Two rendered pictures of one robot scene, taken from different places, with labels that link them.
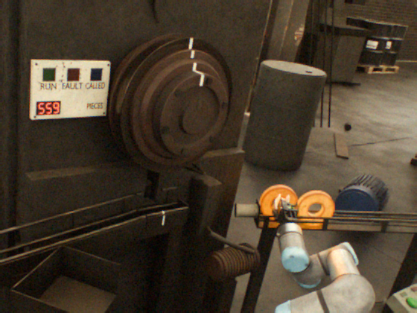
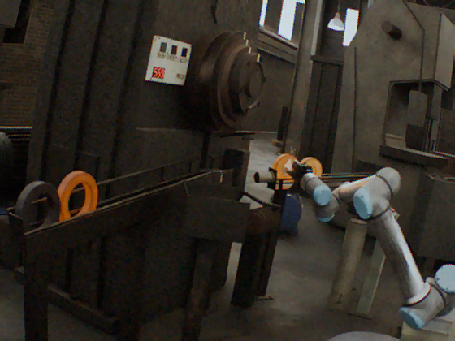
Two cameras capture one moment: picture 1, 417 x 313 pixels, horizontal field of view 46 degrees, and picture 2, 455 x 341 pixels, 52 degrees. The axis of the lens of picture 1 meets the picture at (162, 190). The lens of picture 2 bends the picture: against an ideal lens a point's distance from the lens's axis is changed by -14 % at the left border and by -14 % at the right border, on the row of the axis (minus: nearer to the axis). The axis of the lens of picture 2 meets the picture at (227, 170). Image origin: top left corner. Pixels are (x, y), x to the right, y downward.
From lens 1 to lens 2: 1.22 m
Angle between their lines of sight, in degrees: 30
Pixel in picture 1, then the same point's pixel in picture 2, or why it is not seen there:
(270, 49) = not seen: hidden behind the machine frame
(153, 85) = (230, 58)
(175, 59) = (240, 44)
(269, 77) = not seen: hidden behind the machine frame
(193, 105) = (254, 74)
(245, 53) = not seen: hidden behind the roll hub
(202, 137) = (254, 102)
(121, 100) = (210, 67)
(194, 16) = (228, 24)
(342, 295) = (390, 173)
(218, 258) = (257, 213)
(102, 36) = (188, 27)
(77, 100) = (172, 70)
